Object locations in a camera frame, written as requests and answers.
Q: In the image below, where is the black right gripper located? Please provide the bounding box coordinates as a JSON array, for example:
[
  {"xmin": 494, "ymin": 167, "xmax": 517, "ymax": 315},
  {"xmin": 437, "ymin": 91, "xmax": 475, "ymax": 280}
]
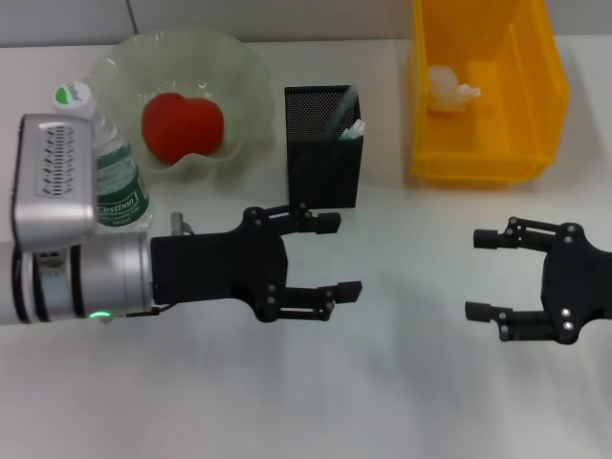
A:
[{"xmin": 464, "ymin": 217, "xmax": 612, "ymax": 345}]

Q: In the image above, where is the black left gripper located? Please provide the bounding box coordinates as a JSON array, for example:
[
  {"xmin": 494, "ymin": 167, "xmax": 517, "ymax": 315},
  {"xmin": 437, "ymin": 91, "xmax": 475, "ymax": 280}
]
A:
[{"xmin": 150, "ymin": 202, "xmax": 364, "ymax": 324}]

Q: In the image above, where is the green utility knife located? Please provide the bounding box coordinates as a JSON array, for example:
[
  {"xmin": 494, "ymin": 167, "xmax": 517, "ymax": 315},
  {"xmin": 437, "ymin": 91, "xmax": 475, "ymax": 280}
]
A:
[{"xmin": 338, "ymin": 119, "xmax": 367, "ymax": 142}]

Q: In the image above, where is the grey marker pen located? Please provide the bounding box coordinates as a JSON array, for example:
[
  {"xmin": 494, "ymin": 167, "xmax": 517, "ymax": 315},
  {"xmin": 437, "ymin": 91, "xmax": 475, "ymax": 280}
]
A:
[{"xmin": 324, "ymin": 84, "xmax": 360, "ymax": 141}]

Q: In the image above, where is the white paper ball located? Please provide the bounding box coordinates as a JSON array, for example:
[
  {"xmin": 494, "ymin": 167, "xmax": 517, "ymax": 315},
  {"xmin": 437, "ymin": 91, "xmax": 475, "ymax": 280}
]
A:
[{"xmin": 426, "ymin": 64, "xmax": 482, "ymax": 114}]

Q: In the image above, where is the red apple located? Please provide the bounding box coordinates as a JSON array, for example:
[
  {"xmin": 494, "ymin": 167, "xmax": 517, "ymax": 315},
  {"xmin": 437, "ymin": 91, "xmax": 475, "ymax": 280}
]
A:
[{"xmin": 141, "ymin": 93, "xmax": 225, "ymax": 166}]

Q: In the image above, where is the clear green-label water bottle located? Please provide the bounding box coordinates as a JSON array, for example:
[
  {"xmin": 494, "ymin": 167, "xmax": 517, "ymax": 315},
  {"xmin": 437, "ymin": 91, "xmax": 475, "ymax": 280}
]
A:
[{"xmin": 51, "ymin": 80, "xmax": 157, "ymax": 235}]

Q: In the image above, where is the black mesh pen holder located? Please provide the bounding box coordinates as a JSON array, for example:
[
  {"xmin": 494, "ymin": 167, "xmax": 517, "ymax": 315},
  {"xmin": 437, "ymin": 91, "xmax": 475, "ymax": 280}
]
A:
[{"xmin": 283, "ymin": 84, "xmax": 364, "ymax": 210}]

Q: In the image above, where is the pale green wavy fruit plate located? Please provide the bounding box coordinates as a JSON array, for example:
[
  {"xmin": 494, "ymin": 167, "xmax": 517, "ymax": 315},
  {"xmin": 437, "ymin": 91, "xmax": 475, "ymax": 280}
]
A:
[{"xmin": 88, "ymin": 29, "xmax": 274, "ymax": 183}]

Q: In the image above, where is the yellow plastic bin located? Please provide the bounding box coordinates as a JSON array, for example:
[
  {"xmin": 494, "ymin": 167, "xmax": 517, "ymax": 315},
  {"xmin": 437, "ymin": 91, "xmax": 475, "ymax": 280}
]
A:
[{"xmin": 408, "ymin": 0, "xmax": 571, "ymax": 186}]

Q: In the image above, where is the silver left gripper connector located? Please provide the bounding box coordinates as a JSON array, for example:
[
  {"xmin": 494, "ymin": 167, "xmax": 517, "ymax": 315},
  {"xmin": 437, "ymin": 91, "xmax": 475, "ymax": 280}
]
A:
[{"xmin": 170, "ymin": 211, "xmax": 193, "ymax": 236}]

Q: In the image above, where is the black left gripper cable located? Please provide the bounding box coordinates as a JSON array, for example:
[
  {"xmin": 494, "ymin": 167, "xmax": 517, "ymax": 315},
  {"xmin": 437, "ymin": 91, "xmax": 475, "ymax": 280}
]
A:
[{"xmin": 126, "ymin": 304, "xmax": 174, "ymax": 320}]

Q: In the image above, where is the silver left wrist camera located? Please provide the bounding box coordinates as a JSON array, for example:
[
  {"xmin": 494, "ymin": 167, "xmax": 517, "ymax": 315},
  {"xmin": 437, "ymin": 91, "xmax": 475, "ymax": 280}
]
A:
[{"xmin": 11, "ymin": 113, "xmax": 98, "ymax": 253}]

